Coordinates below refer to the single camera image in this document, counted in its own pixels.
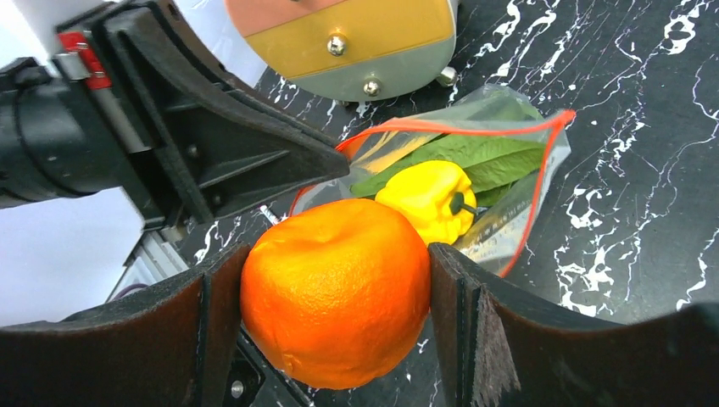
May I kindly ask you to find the orange tomato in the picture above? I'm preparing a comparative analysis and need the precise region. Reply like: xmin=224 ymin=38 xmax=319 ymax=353
xmin=239 ymin=199 xmax=431 ymax=389

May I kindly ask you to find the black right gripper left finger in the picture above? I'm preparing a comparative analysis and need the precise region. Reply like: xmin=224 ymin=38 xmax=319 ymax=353
xmin=1 ymin=245 xmax=249 ymax=406

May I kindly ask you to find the yellow bell pepper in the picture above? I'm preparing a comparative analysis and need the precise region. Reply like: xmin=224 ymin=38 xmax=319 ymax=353
xmin=375 ymin=160 xmax=477 ymax=244

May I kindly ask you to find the cream orange cylinder container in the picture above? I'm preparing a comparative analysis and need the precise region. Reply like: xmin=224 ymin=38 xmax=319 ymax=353
xmin=225 ymin=0 xmax=459 ymax=102

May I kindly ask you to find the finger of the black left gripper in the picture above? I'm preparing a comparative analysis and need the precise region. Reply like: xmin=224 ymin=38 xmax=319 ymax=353
xmin=89 ymin=1 xmax=349 ymax=225

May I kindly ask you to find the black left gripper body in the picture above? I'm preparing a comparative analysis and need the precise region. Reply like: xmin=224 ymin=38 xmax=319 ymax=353
xmin=1 ymin=31 xmax=169 ymax=230

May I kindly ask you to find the green leafy vegetable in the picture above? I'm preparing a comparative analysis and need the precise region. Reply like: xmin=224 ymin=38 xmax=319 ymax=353
xmin=348 ymin=92 xmax=546 ymax=207

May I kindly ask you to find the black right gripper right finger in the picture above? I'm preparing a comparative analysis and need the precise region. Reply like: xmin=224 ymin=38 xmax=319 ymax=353
xmin=429 ymin=243 xmax=718 ymax=406

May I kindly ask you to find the clear zip bag orange zipper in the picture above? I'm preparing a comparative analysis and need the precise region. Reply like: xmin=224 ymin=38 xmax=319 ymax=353
xmin=290 ymin=85 xmax=576 ymax=277

